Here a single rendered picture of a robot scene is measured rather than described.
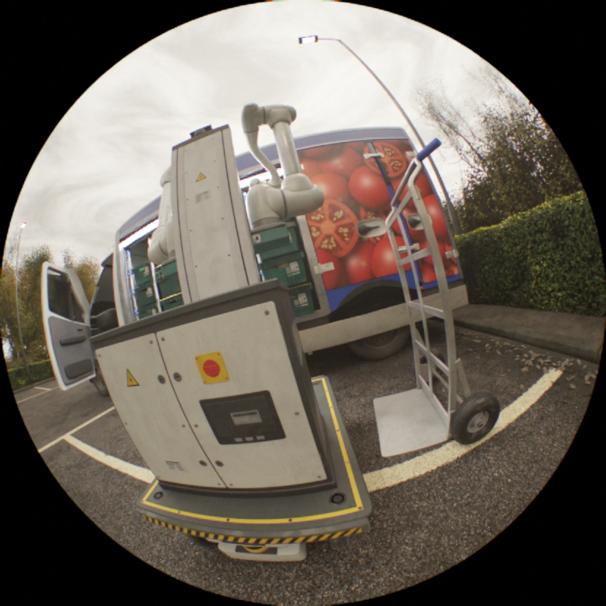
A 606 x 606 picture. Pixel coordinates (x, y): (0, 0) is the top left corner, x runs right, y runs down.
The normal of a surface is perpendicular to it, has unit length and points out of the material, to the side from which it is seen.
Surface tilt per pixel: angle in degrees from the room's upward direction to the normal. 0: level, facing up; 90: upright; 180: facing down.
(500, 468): 0
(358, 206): 90
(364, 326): 90
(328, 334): 90
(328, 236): 90
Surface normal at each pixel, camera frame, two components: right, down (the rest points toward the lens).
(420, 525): -0.25, -0.97
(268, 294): 0.01, 0.03
